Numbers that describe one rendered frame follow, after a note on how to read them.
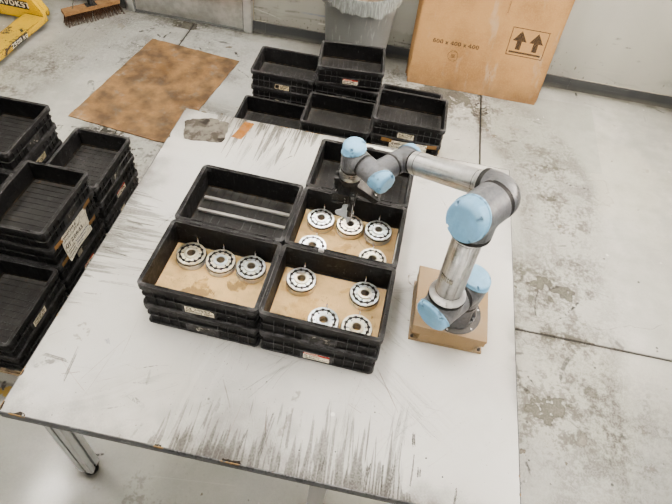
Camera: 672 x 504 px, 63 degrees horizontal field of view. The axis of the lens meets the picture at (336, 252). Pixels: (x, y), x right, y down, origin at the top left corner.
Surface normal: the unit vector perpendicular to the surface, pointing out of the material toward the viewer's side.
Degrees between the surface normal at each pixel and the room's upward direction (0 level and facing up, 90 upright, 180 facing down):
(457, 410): 0
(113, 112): 0
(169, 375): 0
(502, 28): 79
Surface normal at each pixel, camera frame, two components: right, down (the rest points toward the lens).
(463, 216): -0.73, 0.37
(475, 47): -0.15, 0.56
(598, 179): 0.09, -0.64
